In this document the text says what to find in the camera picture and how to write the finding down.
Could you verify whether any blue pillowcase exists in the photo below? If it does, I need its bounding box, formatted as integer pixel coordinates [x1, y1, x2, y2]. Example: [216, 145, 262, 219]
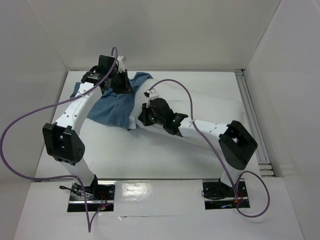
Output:
[70, 72, 153, 131]

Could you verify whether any white pillow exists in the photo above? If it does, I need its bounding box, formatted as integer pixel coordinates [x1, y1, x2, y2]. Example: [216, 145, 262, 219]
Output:
[82, 77, 246, 161]

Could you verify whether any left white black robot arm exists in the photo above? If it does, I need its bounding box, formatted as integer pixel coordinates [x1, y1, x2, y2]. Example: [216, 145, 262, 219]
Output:
[42, 69, 134, 200]

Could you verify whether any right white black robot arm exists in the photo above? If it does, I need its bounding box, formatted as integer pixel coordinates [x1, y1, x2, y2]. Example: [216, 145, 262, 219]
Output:
[137, 97, 258, 196]

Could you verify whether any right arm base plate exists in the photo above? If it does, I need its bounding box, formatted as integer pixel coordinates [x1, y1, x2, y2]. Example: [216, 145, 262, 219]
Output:
[201, 180, 251, 210]

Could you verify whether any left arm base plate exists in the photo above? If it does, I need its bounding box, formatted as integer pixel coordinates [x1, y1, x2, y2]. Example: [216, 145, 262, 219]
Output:
[66, 183, 115, 213]

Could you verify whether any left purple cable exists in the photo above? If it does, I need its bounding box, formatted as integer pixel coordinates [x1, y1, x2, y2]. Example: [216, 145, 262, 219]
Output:
[1, 46, 120, 233]

